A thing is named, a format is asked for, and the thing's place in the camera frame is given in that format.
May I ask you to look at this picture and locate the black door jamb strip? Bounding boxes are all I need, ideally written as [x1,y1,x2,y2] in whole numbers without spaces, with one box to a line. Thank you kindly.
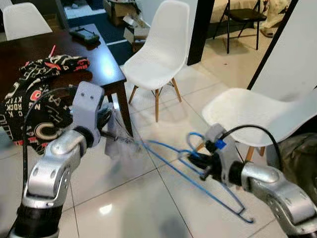
[247,0,301,91]

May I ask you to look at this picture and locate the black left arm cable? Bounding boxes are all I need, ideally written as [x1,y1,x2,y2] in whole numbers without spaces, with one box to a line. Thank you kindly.
[21,87,78,199]

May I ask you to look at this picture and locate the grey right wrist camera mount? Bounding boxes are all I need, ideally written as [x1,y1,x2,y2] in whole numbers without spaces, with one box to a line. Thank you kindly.
[204,124,243,184]

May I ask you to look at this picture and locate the olive green fabric bag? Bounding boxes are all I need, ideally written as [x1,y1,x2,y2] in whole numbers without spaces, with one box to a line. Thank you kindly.
[277,131,317,199]

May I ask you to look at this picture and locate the floral bedding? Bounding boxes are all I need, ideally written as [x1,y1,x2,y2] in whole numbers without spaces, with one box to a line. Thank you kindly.
[260,0,290,38]

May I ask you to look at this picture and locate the open cardboard box white contents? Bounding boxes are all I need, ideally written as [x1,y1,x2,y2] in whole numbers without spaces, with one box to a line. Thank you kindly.
[123,15,152,50]

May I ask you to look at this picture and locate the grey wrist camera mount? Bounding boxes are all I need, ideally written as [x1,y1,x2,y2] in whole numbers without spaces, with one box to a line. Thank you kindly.
[72,81,106,133]
[204,124,243,184]

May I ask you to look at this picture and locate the dark blue floor mat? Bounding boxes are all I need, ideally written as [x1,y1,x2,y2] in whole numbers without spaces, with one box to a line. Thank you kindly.
[64,5,137,65]

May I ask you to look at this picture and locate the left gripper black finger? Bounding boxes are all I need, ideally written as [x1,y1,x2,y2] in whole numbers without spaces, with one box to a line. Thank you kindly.
[102,130,139,145]

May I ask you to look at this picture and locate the blue plastic hanger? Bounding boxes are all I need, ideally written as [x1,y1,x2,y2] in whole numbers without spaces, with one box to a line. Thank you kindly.
[141,131,256,224]

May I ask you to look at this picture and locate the black handheld controller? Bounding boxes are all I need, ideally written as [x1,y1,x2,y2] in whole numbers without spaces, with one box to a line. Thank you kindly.
[68,27,101,48]

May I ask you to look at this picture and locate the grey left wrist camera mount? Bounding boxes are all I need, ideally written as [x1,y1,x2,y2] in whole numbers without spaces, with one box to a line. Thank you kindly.
[72,81,106,133]

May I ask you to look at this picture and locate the black folding chair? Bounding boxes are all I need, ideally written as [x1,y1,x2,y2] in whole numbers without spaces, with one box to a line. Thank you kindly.
[213,0,268,54]

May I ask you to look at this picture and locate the black red patterned shirt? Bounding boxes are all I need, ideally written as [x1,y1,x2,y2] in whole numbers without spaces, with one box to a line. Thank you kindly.
[0,55,91,155]

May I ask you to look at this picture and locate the large brown cardboard box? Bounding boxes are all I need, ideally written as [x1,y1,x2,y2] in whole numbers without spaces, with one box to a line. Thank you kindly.
[104,0,139,25]

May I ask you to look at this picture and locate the dark wooden table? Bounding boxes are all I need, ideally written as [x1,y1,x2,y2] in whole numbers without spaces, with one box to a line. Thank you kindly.
[0,24,134,149]

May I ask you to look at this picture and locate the black door panel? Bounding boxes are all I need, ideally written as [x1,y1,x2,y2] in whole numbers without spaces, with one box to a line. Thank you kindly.
[187,0,216,65]

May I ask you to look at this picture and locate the light grey printed underwear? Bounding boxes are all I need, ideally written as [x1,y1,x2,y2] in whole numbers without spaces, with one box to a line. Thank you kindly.
[104,107,144,162]

